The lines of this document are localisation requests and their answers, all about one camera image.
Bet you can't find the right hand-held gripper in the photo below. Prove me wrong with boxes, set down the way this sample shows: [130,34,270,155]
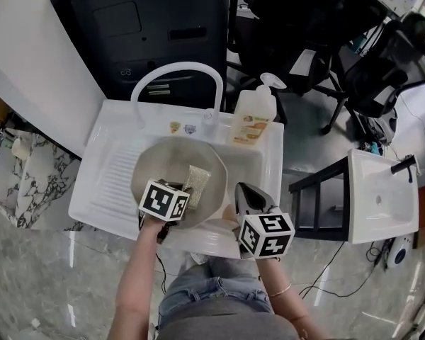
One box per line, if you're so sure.
[234,182,295,261]

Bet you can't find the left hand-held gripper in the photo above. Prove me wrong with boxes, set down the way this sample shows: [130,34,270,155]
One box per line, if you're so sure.
[137,178,193,227]

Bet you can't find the gold glitter scrubber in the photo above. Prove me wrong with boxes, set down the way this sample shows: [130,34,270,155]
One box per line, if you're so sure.
[182,164,214,210]

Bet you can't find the grey pan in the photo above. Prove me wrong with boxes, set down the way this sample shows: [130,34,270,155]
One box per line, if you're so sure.
[128,136,240,231]

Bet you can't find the person's left forearm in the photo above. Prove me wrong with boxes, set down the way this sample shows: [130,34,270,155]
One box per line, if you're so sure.
[107,213,179,340]

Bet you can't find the person's right forearm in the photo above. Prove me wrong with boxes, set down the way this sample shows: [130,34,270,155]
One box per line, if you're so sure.
[256,256,329,340]

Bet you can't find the orange dish soap pump bottle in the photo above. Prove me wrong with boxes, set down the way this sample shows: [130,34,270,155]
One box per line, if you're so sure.
[229,72,288,149]

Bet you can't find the white plastic sink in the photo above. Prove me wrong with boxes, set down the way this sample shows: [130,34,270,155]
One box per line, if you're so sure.
[67,99,285,260]

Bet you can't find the person's blue jeans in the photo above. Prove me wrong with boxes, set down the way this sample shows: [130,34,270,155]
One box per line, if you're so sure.
[158,256,274,327]

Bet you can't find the white curved faucet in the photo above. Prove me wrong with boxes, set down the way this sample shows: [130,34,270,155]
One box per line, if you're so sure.
[130,61,225,137]

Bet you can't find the person's grey shirt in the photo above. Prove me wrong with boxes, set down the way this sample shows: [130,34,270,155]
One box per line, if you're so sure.
[154,295,302,340]

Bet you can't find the white ceramic wash basin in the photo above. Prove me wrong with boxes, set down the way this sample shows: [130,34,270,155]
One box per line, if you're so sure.
[346,147,421,245]

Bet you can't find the white round floor device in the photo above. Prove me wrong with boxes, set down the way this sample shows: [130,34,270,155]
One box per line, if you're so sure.
[385,234,414,270]

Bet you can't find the black basin faucet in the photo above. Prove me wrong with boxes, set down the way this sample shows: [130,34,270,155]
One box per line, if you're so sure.
[390,154,421,184]

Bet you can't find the black veined marble block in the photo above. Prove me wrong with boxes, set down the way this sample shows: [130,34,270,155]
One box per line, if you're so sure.
[0,127,83,230]

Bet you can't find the large black cabinet machine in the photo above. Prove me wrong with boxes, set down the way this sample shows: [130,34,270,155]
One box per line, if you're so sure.
[43,0,232,103]

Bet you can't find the black office chair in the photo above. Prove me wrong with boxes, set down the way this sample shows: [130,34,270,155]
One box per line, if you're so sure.
[229,0,390,136]
[336,12,425,145]

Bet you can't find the black metal frame stand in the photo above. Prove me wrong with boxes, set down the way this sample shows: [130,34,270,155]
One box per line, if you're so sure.
[288,155,352,241]

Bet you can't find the thin gold bracelet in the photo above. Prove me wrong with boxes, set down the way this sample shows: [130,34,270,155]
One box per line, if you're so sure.
[267,281,293,299]

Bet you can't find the black floor cable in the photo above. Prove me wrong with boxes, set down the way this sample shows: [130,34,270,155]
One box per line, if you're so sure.
[297,241,392,300]

